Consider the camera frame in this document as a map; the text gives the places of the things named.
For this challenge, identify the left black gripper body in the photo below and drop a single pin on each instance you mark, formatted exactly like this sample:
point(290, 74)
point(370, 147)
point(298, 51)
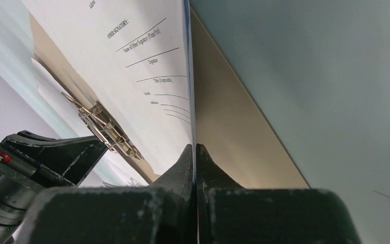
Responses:
point(17, 192)

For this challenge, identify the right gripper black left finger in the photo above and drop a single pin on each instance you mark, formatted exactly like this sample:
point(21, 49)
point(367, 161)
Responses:
point(163, 212)

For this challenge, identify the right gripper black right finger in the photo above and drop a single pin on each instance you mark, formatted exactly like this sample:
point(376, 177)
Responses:
point(230, 213)

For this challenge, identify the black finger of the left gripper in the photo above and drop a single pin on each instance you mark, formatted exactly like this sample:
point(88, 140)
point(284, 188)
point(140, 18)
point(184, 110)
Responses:
point(52, 162)

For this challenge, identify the metal folder clip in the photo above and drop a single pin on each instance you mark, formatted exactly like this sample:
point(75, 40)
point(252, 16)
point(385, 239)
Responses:
point(104, 126)

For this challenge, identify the brown cardboard folder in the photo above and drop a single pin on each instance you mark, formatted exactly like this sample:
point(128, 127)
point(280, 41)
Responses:
point(224, 117)

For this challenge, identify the printed white paper sheet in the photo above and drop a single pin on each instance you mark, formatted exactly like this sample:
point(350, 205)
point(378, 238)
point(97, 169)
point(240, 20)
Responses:
point(134, 56)

